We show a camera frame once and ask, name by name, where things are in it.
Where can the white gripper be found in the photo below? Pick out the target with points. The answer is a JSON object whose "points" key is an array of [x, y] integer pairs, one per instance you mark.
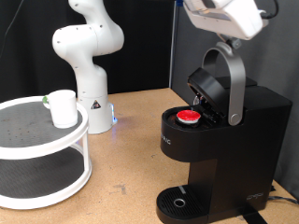
{"points": [[236, 18]]}

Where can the white coffee pod red foil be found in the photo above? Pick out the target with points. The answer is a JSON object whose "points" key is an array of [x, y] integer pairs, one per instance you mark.
{"points": [[188, 115]]}

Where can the black Keurig coffee machine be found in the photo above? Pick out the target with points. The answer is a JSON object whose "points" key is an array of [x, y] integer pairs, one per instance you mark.
{"points": [[243, 149]]}

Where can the grey partition panel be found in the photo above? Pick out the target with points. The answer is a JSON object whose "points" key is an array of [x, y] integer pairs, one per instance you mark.
{"points": [[274, 62]]}

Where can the black tape strip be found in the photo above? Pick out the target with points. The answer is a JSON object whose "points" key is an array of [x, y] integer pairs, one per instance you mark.
{"points": [[252, 216]]}

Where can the black curtain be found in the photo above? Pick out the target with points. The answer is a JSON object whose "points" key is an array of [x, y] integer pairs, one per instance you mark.
{"points": [[31, 62]]}

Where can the white two-tier turntable shelf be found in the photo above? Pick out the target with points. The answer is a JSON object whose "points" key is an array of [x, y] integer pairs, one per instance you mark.
{"points": [[31, 149]]}

